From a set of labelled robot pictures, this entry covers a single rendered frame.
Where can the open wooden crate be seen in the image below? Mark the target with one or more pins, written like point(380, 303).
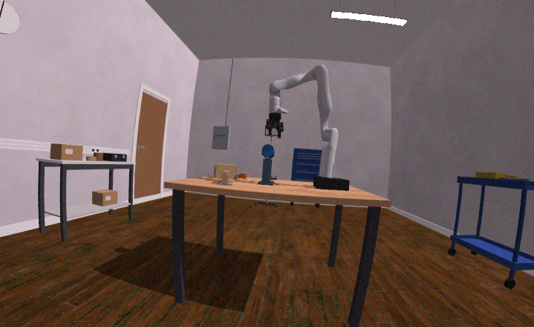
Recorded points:
point(232, 168)

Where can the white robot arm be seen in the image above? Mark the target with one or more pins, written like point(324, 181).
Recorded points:
point(319, 73)

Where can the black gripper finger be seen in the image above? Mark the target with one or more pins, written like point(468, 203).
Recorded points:
point(269, 121)
point(280, 129)

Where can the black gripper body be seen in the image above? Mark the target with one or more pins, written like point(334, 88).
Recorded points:
point(275, 117)

